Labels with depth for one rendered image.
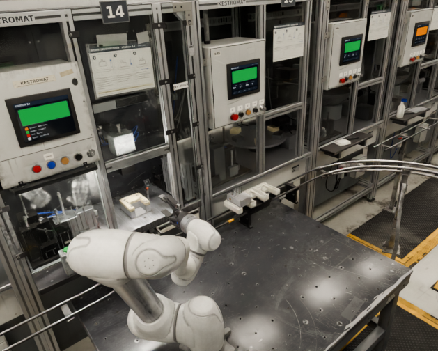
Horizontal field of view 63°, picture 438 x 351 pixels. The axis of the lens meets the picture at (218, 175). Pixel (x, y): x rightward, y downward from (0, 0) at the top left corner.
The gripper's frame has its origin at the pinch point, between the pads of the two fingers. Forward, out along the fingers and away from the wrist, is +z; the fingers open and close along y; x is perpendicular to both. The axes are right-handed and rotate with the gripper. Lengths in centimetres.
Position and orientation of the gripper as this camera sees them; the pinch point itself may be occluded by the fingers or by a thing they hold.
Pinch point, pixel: (164, 205)
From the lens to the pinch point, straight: 181.0
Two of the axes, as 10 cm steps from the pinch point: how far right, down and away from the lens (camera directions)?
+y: -0.5, -8.9, -4.5
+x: -7.8, 3.2, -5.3
